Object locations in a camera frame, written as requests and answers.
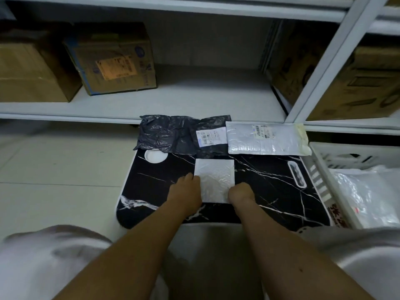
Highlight person's left hand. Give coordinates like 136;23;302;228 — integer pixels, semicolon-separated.
167;172;203;216

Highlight person's right hand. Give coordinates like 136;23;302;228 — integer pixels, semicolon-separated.
227;182;256;213

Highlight small white bubble mailer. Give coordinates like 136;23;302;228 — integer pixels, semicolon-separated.
194;158;235;204

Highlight dark grey labelled bag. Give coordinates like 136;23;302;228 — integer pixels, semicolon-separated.
187;115;232;159

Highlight narrow white mailer taped end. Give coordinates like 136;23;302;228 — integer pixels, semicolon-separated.
225;121;313;156

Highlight white plastic basket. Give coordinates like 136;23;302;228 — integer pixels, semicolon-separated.
308;142;400;230

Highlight white metal shelf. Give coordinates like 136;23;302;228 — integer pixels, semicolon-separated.
0;0;400;136

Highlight person's right forearm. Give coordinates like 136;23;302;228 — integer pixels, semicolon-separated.
234;201;375;300

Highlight person's left forearm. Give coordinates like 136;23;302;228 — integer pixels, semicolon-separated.
55;200;200;300

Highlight person's white shorts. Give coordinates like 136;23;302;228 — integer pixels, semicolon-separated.
0;225;400;300

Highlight black marble lap table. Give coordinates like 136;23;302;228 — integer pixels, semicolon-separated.
115;146;333;232

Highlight cardboard box with orange label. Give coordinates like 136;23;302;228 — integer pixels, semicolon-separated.
64;22;158;96

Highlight cardboard box with black print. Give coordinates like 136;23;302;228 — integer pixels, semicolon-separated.
265;20;400;121

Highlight plain brown cardboard box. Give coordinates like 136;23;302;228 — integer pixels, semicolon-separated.
0;29;83;103

